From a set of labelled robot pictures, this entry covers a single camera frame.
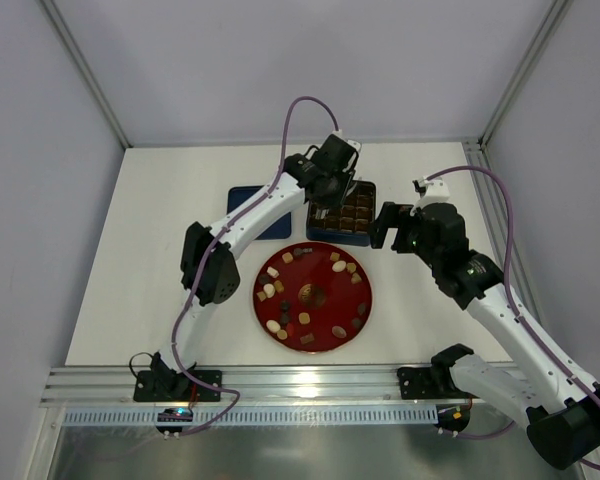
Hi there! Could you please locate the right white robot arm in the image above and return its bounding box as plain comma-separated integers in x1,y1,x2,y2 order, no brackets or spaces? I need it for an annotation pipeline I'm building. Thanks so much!
370,202,600,470

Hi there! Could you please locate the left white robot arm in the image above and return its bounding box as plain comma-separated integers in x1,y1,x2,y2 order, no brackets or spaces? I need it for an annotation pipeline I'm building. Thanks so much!
133,131,361,402

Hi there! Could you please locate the blue chocolate tin box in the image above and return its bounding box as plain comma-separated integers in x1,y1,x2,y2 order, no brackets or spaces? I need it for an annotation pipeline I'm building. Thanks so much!
305,180,377,247

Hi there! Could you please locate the white oval chocolate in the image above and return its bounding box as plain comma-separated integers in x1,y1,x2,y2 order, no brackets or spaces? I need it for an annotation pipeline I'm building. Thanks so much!
332,260,346,273

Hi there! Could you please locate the brown oval chocolate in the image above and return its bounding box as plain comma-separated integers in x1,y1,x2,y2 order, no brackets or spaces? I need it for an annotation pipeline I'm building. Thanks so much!
332,326,347,339

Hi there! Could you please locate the tan square chocolate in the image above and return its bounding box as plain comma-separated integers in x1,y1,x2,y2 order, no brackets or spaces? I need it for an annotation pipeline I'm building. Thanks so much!
298,312,311,325

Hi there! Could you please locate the blue tin lid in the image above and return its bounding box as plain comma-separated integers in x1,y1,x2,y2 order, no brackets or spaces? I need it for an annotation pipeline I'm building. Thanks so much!
226,185,294,241

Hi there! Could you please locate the red round plate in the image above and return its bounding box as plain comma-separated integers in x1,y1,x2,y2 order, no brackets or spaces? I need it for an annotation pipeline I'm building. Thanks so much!
251,242,374,354

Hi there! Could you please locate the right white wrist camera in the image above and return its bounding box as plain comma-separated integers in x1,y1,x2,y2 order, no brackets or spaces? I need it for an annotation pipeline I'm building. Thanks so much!
413,177,450,209

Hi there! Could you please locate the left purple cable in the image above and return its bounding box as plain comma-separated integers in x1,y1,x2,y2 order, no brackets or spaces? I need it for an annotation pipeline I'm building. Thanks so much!
169,94,344,432

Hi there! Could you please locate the purple cable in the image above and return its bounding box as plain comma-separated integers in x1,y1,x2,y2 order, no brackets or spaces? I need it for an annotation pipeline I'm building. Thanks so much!
169,94,344,432
427,165,600,469

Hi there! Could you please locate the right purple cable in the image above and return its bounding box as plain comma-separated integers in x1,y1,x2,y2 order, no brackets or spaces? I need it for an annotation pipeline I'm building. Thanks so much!
427,165,600,469

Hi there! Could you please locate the slotted cable duct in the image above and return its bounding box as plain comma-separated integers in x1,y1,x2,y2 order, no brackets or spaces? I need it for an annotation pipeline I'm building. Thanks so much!
62,404,438,428

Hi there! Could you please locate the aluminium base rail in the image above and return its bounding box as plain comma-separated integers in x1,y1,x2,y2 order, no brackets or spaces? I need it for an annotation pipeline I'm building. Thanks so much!
39,364,531,409

